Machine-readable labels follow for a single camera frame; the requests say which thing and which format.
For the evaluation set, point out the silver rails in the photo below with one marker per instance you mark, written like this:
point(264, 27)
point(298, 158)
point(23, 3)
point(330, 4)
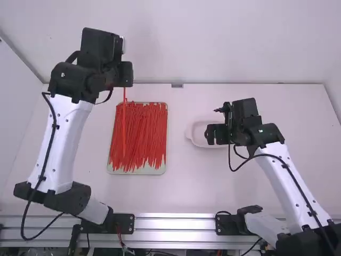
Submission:
point(173, 226)

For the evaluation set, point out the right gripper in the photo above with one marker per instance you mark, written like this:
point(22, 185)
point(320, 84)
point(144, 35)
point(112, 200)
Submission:
point(219, 134)

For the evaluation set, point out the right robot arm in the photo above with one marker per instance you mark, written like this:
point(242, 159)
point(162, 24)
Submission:
point(279, 176)

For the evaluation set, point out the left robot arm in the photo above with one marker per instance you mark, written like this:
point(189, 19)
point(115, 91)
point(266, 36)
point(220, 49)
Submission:
point(61, 138)

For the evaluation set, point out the white dish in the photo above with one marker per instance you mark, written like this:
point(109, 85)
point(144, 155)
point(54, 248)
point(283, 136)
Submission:
point(195, 133)

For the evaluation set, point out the pale tray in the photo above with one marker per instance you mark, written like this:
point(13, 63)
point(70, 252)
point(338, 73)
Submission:
point(133, 173)

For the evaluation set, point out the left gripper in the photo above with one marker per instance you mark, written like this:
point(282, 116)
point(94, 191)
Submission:
point(125, 73)

